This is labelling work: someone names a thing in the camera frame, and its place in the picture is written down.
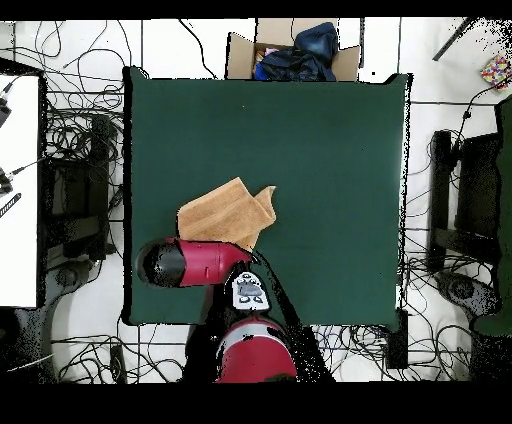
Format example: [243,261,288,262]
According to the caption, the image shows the tan terry towel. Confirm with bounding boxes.
[176,176,278,252]

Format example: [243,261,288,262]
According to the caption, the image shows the multicolour patterned item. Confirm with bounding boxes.
[479,53,512,91]

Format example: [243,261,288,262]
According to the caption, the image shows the dark green table cloth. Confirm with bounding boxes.
[122,65,413,327]

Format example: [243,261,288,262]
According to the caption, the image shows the navy crumpled garment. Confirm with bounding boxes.
[253,46,337,82]

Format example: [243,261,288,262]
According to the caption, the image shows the brown cardboard box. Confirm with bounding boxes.
[225,17,363,83]

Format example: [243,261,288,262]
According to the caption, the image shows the blue denim garment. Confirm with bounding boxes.
[294,21,340,65]

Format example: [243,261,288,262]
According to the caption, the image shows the black power strip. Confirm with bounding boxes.
[109,343,127,383]

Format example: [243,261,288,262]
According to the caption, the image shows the white side table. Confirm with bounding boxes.
[0,73,41,309]

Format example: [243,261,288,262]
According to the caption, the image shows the black ridged strip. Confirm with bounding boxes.
[0,192,23,219]

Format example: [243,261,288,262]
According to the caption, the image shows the green covered side table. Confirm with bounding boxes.
[471,95,512,337]

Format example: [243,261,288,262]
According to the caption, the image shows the dark thin rod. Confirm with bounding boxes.
[431,17,479,62]

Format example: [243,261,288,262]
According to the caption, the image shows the black metal stand frame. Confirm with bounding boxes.
[41,115,117,261]
[427,129,503,273]

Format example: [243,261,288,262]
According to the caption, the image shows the black cable tangle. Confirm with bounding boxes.
[51,315,187,383]
[315,323,473,381]
[33,19,133,257]

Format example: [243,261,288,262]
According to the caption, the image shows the long black floor cable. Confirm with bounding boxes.
[177,17,219,80]

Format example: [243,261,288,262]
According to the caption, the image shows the black connector with cable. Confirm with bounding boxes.
[0,157,47,197]

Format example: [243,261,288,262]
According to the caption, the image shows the black device with cable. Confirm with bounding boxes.
[0,75,21,129]

